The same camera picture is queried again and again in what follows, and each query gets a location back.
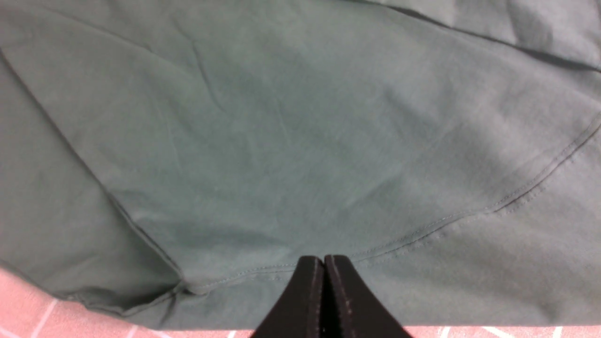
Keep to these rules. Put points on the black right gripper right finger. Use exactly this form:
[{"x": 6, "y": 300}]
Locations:
[{"x": 351, "y": 310}]

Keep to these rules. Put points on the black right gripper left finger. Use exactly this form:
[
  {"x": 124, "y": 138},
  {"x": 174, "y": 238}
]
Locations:
[{"x": 296, "y": 313}]

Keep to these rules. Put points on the green long-sleeve top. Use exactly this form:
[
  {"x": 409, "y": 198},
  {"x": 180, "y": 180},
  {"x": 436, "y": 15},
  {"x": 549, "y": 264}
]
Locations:
[{"x": 167, "y": 162}]

